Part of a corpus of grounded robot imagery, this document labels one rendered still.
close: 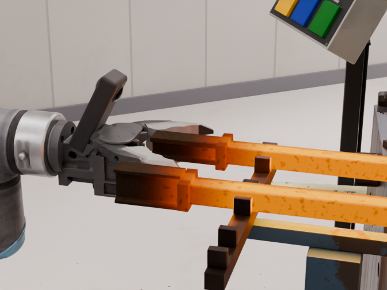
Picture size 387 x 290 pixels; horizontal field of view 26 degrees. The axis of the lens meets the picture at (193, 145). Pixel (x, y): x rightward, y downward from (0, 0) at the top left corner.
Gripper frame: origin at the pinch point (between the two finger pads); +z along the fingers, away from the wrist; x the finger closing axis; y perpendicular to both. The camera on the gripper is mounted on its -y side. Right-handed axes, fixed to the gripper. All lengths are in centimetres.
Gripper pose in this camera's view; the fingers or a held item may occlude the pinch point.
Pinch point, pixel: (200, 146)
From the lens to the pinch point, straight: 108.9
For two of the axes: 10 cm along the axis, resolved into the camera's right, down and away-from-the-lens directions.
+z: 9.6, 1.0, -2.5
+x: -2.7, 3.7, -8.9
